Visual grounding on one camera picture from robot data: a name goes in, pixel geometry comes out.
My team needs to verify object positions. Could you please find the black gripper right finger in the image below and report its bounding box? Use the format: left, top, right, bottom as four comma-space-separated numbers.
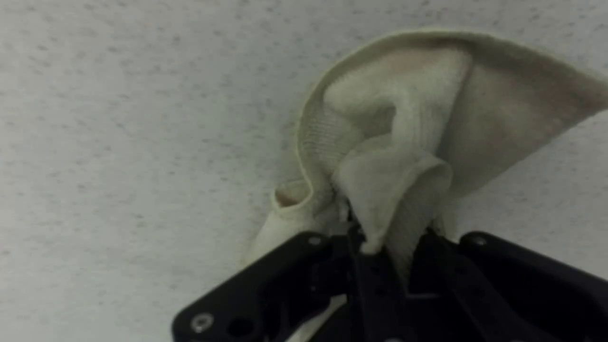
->
406, 232, 608, 342

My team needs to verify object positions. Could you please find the beige cloth towel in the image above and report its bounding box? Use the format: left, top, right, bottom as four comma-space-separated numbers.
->
243, 27, 608, 342

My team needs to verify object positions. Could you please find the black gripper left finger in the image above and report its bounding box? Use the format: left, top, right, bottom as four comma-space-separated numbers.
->
168, 231, 406, 342

